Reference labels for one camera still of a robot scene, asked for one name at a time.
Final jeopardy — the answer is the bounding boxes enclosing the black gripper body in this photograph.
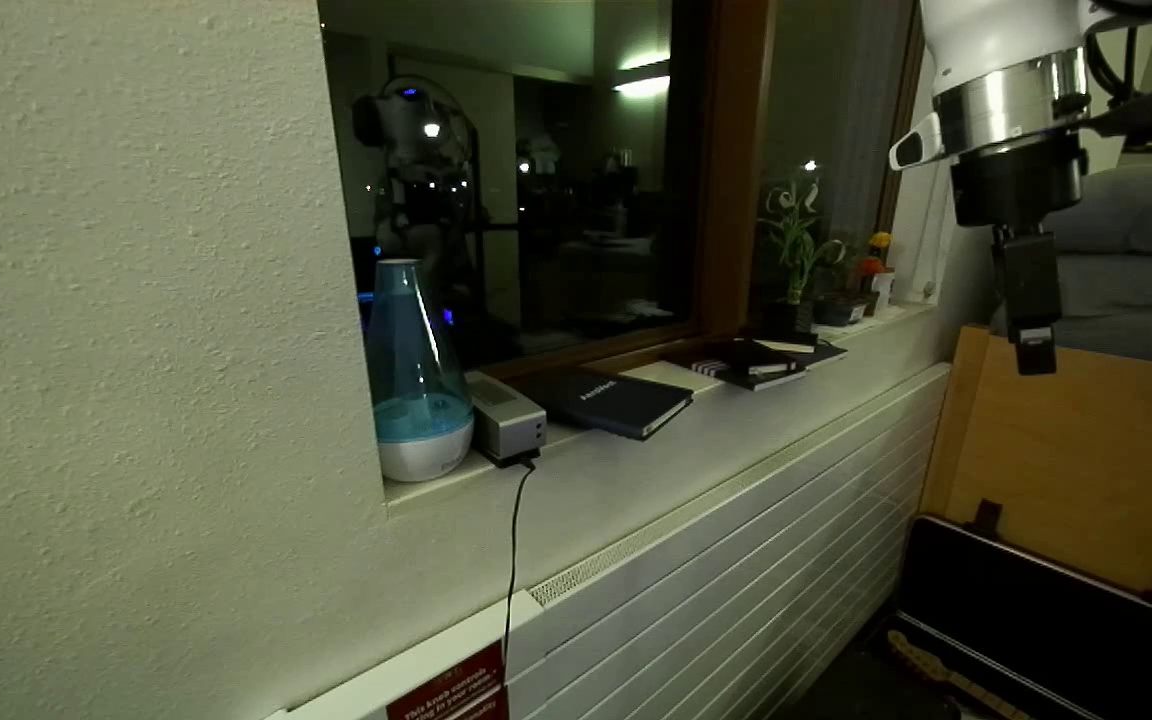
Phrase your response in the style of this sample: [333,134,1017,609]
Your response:
[948,127,1091,332]

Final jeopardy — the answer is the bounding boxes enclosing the black book with cover print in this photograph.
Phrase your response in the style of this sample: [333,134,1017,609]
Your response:
[540,368,697,444]

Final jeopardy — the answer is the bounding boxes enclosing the large wooden board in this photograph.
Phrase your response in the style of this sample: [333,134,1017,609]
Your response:
[916,326,1152,626]

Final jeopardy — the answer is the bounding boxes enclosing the grey cushion stack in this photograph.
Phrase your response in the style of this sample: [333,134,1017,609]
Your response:
[991,151,1152,374]

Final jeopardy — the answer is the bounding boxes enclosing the potted bamboo plant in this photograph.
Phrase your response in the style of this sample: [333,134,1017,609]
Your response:
[752,161,842,342]

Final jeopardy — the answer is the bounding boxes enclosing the stack of black books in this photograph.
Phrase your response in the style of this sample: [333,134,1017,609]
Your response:
[712,332,850,397]

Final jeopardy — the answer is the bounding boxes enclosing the black furniture edge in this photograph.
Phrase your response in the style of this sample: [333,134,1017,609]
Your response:
[885,516,1152,720]

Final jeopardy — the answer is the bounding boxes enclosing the white slatted radiator cover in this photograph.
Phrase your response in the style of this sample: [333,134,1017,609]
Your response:
[504,360,955,720]

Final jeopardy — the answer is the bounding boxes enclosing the grey speaker box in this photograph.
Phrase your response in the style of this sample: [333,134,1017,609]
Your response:
[465,368,551,470]

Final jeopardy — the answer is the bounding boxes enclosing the blue white cone humidifier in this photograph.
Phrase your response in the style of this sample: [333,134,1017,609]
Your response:
[367,255,479,486]

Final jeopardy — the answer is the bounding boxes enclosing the red warning label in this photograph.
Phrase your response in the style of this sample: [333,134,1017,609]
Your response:
[384,639,514,720]

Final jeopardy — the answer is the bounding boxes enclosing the black power cable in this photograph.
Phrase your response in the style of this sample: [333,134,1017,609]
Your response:
[496,454,543,673]

